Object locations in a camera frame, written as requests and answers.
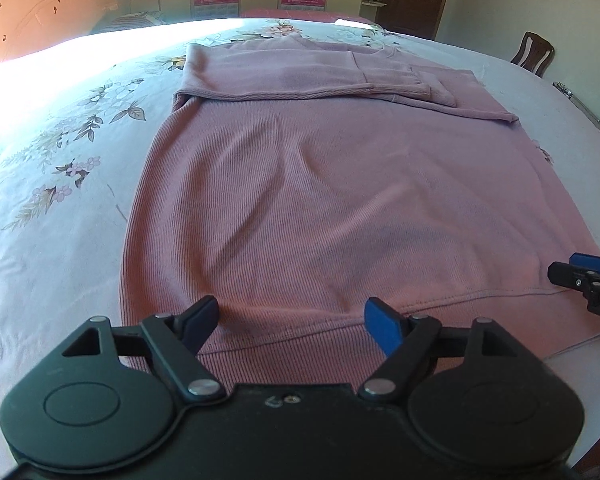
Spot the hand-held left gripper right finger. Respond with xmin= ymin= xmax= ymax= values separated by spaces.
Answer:
xmin=357 ymin=296 xmax=536 ymax=405

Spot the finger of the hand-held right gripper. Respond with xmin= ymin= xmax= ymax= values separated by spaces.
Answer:
xmin=569 ymin=253 xmax=600 ymax=277
xmin=547 ymin=261 xmax=599 ymax=291

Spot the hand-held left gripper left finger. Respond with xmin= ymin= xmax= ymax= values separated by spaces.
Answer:
xmin=55 ymin=295 xmax=227 ymax=405

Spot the pink sweater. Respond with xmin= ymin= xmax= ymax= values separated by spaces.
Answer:
xmin=120 ymin=35 xmax=600 ymax=403

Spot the floral white bed sheet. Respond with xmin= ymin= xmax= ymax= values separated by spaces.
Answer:
xmin=0 ymin=17 xmax=600 ymax=480

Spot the dark wooden chair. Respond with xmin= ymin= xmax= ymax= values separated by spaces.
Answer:
xmin=510 ymin=31 xmax=556 ymax=78

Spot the striped pillow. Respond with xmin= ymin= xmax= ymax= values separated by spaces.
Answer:
xmin=102 ymin=12 xmax=163 ymax=34

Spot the pink striped bed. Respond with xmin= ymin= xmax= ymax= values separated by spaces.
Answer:
xmin=240 ymin=7 xmax=381 ymax=28

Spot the cream rounded headboard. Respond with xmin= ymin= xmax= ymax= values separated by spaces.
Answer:
xmin=0 ymin=0 xmax=121 ymax=68

